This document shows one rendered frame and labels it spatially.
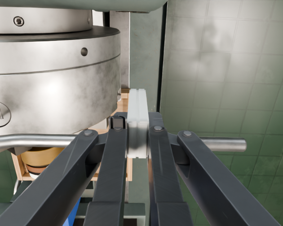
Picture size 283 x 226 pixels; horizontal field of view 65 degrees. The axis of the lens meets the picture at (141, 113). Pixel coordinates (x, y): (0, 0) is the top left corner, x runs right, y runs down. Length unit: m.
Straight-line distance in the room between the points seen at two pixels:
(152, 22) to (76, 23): 0.61
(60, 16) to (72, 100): 0.11
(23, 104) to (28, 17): 0.10
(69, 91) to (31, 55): 0.06
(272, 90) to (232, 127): 0.37
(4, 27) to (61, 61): 0.08
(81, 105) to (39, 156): 0.18
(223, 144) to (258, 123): 1.71
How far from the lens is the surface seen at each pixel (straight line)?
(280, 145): 2.09
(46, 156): 0.46
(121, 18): 0.60
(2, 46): 0.27
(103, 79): 0.32
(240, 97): 1.74
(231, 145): 0.20
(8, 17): 0.32
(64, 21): 0.33
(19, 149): 0.45
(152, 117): 0.17
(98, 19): 0.61
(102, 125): 0.40
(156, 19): 0.93
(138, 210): 0.85
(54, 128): 0.30
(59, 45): 0.28
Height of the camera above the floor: 1.47
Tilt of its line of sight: 65 degrees down
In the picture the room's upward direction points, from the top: 176 degrees clockwise
